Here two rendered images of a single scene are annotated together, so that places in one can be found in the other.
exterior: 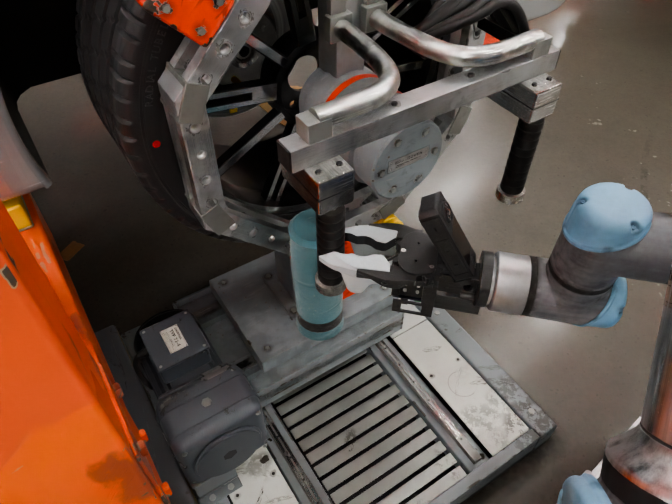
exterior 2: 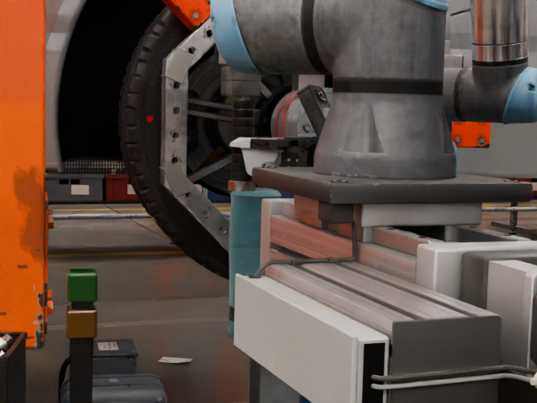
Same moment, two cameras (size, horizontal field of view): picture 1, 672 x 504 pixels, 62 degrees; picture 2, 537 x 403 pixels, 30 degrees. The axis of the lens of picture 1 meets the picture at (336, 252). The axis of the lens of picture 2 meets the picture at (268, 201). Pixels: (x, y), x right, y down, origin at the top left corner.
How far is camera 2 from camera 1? 125 cm
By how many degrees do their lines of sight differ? 45
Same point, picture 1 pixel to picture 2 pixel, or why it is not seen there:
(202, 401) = (109, 379)
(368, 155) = (298, 113)
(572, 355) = not seen: outside the picture
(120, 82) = (138, 63)
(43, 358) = (33, 42)
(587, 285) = not seen: hidden behind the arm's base
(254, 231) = (208, 214)
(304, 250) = (237, 201)
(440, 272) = (312, 143)
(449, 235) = (316, 104)
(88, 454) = (21, 154)
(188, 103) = (175, 62)
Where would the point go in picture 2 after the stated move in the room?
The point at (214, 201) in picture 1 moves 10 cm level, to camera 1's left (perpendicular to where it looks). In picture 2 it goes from (178, 162) to (129, 160)
